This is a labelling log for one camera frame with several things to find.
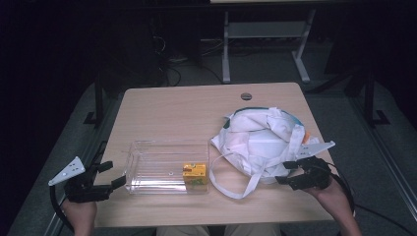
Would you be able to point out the person's right hand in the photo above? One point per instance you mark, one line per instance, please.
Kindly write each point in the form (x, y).
(331, 198)

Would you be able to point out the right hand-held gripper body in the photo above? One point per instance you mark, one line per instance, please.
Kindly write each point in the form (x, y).
(314, 175)

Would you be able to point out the black metal stand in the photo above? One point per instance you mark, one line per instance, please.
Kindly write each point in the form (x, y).
(98, 101)
(370, 101)

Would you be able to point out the yellow drink carton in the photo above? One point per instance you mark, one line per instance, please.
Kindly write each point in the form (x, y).
(194, 173)

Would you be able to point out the person's left hand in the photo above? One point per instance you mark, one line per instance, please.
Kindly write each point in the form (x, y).
(80, 213)

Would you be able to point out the clear plastic container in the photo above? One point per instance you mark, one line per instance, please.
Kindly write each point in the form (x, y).
(157, 167)

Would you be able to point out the white metal desk frame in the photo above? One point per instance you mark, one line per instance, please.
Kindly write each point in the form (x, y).
(226, 49)

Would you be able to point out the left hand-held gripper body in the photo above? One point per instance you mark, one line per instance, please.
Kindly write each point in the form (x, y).
(83, 190)

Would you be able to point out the white canvas tote bag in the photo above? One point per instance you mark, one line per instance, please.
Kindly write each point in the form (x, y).
(262, 144)

